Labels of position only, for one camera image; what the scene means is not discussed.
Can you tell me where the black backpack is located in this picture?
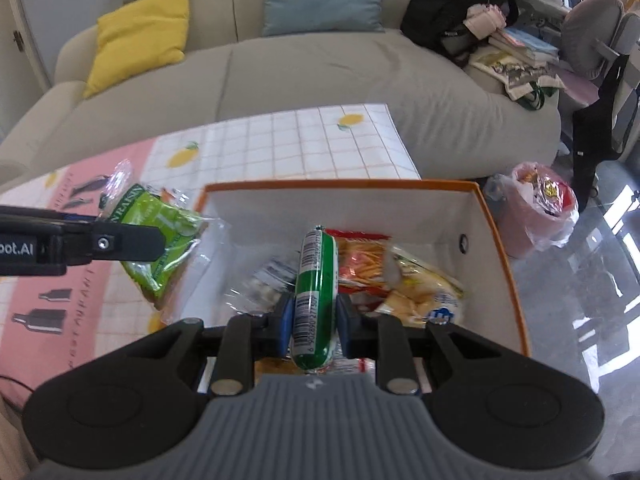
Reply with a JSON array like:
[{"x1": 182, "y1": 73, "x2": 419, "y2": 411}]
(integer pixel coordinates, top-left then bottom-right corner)
[{"x1": 400, "y1": 0, "x2": 518, "y2": 56}]

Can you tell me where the yellow pillow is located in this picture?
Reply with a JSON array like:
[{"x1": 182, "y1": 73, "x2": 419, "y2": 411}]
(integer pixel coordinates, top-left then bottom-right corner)
[{"x1": 82, "y1": 0, "x2": 192, "y2": 99}]

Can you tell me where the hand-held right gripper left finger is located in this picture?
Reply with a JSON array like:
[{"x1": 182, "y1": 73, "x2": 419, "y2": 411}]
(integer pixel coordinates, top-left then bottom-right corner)
[{"x1": 127, "y1": 292, "x2": 296, "y2": 395}]

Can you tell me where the pink trash bin with bag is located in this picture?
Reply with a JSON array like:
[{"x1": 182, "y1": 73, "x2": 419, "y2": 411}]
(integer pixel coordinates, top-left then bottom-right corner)
[{"x1": 482, "y1": 161, "x2": 580, "y2": 259}]

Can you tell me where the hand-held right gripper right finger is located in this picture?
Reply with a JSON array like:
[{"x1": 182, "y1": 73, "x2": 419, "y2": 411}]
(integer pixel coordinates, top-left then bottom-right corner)
[{"x1": 336, "y1": 294, "x2": 501, "y2": 395}]

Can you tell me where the clear plastic packet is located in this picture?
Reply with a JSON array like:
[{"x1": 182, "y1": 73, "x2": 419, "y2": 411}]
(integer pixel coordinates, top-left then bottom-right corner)
[{"x1": 222, "y1": 255, "x2": 298, "y2": 318}]

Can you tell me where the white cabinet door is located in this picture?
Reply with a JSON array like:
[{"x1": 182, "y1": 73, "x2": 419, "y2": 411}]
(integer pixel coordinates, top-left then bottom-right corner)
[{"x1": 0, "y1": 0, "x2": 53, "y2": 91}]

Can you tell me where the grey office chair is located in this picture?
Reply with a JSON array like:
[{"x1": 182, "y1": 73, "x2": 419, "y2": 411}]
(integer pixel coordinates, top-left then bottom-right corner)
[{"x1": 557, "y1": 0, "x2": 640, "y2": 111}]

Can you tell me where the checked lemon print tablecloth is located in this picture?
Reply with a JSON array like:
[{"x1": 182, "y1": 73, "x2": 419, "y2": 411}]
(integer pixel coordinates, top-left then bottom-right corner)
[{"x1": 0, "y1": 103, "x2": 421, "y2": 411}]

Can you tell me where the beige sofa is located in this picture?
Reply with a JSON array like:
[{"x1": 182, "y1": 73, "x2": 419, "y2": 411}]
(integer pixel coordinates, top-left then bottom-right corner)
[{"x1": 0, "y1": 0, "x2": 563, "y2": 186}]

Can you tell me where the white box with orange rim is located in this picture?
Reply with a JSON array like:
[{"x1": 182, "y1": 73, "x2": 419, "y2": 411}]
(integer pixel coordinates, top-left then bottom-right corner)
[{"x1": 147, "y1": 179, "x2": 532, "y2": 391}]

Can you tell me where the black hanging cloth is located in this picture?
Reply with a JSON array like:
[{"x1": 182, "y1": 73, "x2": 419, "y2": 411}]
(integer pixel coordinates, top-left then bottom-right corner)
[{"x1": 571, "y1": 54, "x2": 632, "y2": 206}]

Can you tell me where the black cable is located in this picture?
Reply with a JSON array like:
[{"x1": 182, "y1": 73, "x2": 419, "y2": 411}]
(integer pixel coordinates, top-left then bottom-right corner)
[{"x1": 0, "y1": 374, "x2": 38, "y2": 393}]

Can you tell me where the printed tote bag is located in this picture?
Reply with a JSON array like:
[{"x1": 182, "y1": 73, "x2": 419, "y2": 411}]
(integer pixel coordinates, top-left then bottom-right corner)
[{"x1": 470, "y1": 50, "x2": 563, "y2": 111}]

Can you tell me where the pink folded cloth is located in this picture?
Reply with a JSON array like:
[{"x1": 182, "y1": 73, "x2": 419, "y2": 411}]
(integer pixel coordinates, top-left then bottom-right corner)
[{"x1": 464, "y1": 4, "x2": 507, "y2": 39}]

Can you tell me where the red snack packet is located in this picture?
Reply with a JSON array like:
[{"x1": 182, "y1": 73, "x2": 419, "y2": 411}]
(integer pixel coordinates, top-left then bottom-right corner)
[{"x1": 325, "y1": 228, "x2": 396, "y2": 296}]

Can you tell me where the stack of books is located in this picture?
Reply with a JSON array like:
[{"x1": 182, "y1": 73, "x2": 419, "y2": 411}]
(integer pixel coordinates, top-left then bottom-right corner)
[{"x1": 487, "y1": 25, "x2": 560, "y2": 66}]

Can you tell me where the clear packet of yellow chips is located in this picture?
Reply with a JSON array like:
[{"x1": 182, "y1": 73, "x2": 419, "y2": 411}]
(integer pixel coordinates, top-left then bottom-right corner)
[{"x1": 370, "y1": 245, "x2": 466, "y2": 328}]

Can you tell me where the green sausage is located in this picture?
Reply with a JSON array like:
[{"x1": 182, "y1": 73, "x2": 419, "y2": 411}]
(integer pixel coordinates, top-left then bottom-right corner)
[{"x1": 290, "y1": 227, "x2": 341, "y2": 373}]

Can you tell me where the green snack packet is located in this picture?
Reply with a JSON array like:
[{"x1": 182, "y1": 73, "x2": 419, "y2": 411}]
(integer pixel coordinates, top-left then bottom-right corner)
[{"x1": 100, "y1": 160, "x2": 218, "y2": 311}]

